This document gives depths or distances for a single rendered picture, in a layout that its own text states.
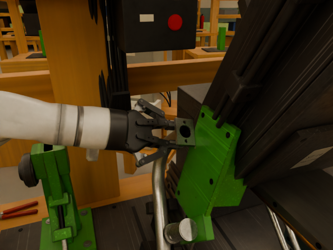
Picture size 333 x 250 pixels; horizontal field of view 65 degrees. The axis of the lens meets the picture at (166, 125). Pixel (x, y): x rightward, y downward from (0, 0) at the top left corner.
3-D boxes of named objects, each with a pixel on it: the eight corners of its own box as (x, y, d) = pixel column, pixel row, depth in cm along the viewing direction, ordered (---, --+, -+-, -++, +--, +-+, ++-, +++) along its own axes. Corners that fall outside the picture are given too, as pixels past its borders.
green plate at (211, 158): (233, 231, 50) (275, 133, 43) (196, 234, 47) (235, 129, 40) (206, 194, 60) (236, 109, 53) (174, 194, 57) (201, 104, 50)
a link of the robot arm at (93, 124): (98, 119, 55) (66, 116, 52) (111, 96, 45) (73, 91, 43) (96, 162, 51) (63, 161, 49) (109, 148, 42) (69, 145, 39)
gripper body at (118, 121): (105, 145, 42) (159, 149, 46) (106, 97, 45) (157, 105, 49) (96, 156, 48) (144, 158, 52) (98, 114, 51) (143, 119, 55)
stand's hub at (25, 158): (37, 193, 56) (29, 163, 52) (22, 196, 55) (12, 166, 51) (40, 173, 62) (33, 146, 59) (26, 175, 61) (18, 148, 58)
